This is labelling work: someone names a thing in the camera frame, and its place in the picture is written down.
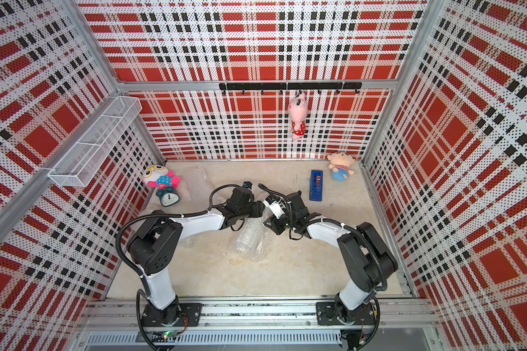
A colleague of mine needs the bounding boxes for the bubble wrap pile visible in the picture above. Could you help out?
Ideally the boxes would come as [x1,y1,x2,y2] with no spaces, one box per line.
[230,209,272,263]

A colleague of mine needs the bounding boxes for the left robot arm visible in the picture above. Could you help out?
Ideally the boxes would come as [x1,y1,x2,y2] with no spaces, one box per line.
[115,182,265,311]

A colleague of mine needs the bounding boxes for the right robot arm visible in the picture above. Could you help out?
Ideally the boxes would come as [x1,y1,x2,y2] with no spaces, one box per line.
[259,184,398,325]

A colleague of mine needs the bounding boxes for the blue tape dispenser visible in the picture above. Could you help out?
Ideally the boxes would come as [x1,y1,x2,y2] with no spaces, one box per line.
[309,170,324,202]

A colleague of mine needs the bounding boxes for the plush doll blue pants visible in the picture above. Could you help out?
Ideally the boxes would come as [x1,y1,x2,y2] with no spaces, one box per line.
[327,153,355,182]

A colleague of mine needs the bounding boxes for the teal alarm clock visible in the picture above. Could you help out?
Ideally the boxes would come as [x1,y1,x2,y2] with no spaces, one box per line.
[156,186,179,207]

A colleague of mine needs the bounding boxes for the white pink owl plush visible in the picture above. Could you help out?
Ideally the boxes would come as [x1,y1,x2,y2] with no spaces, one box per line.
[141,165,181,189]

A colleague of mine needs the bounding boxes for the pink hanging plush toy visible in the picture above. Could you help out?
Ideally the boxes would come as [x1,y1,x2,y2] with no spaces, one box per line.
[288,92,308,140]

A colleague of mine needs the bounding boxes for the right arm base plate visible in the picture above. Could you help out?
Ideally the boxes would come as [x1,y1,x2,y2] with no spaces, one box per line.
[316,301,376,326]

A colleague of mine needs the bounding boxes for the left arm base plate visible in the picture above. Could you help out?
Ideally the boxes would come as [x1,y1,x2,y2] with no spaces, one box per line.
[139,302,203,327]

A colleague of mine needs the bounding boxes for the black hook rail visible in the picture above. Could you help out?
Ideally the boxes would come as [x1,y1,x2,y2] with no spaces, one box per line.
[219,81,363,94]

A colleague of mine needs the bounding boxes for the white wire mesh shelf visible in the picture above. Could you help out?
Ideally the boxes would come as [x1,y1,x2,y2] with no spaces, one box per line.
[48,95,141,187]

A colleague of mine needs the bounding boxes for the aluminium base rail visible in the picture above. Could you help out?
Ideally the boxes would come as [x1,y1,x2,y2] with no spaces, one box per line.
[71,295,443,350]

